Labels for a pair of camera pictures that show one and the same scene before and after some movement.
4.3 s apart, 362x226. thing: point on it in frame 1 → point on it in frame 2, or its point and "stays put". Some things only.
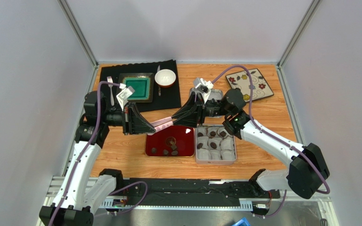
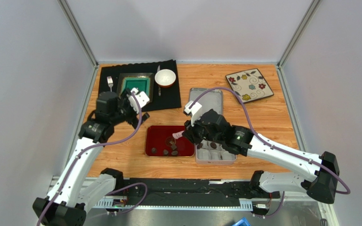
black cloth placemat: [166, 97] stays put
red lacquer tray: [176, 141] stays put
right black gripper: [200, 109] → [194, 132]
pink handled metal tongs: [161, 124] → [177, 135]
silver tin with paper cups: [215, 145] stays put
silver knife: [159, 87] stays put
